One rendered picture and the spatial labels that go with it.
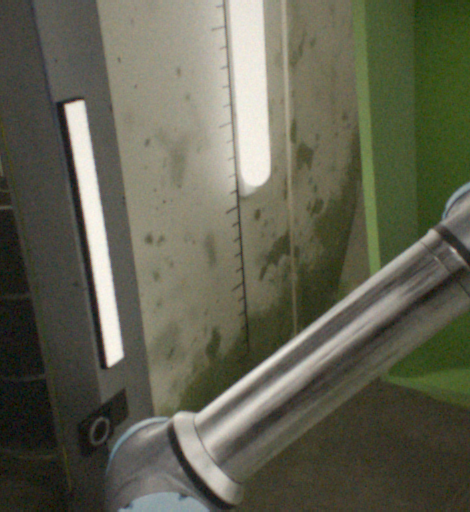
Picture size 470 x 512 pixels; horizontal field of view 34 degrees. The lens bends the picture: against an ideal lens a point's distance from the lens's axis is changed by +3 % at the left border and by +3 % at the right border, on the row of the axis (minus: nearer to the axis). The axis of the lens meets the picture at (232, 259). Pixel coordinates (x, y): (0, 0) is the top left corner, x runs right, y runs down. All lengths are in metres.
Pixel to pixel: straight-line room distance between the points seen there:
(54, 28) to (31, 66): 0.09
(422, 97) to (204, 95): 0.55
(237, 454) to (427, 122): 1.17
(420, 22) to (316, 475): 1.32
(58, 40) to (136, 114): 0.28
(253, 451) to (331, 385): 0.14
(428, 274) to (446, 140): 1.02
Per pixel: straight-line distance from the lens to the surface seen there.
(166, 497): 1.00
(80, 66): 1.66
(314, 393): 1.02
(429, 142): 2.01
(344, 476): 2.40
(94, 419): 1.83
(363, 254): 2.98
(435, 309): 1.01
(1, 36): 1.65
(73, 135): 1.61
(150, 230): 1.87
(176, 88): 1.92
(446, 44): 1.90
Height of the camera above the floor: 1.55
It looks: 23 degrees down
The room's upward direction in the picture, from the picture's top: 4 degrees counter-clockwise
